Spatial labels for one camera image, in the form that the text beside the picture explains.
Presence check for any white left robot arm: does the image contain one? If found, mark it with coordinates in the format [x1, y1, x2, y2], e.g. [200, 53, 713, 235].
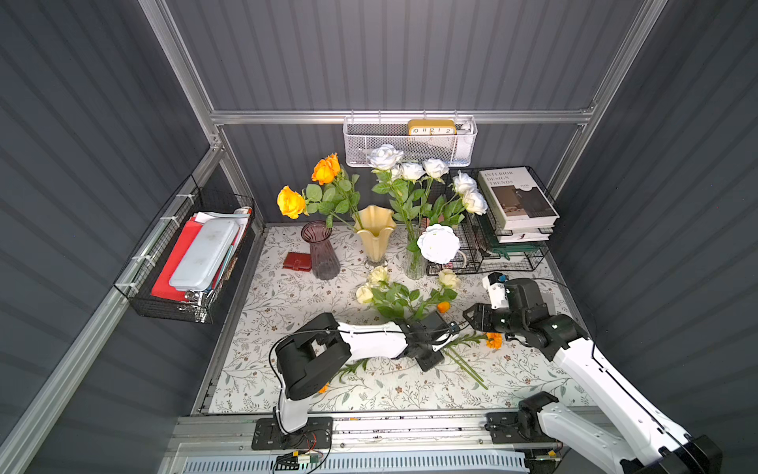
[270, 311, 461, 435]

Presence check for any yellow ruffled vase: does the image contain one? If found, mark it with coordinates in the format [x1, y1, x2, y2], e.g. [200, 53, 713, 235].
[355, 205, 397, 267]

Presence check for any clear glass vase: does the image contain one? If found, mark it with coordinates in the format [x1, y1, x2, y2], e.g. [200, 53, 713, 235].
[404, 242, 428, 280]

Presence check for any white hardcover book stack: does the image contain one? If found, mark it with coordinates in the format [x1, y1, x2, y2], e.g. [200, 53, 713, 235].
[477, 167, 560, 243]

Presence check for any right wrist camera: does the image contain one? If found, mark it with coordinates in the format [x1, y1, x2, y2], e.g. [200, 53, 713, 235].
[482, 272, 509, 310]

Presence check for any red folder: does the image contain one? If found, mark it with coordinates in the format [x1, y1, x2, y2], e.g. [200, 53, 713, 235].
[150, 216, 203, 302]

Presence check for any white plastic case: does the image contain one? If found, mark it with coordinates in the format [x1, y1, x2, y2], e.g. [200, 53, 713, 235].
[170, 218, 238, 292]

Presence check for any red wallet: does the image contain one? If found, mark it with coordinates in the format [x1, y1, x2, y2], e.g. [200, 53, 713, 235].
[282, 252, 312, 272]

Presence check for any white wire wall basket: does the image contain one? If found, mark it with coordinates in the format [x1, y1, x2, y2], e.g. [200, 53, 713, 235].
[343, 114, 479, 168]

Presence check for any orange yellow rose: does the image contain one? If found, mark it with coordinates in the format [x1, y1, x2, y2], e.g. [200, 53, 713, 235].
[305, 153, 363, 229]

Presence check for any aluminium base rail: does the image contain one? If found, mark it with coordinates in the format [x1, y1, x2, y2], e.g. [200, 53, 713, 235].
[156, 408, 653, 474]

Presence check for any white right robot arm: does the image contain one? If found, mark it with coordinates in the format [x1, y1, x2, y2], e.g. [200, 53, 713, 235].
[464, 273, 724, 473]

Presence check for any black wire desk organizer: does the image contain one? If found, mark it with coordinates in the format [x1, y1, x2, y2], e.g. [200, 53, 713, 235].
[426, 166, 560, 276]

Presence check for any purple glass vase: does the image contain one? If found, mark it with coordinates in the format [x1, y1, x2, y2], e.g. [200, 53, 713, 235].
[301, 221, 341, 280]

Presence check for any black wire wall basket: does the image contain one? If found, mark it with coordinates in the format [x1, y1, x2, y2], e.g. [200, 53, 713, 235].
[114, 177, 256, 324]

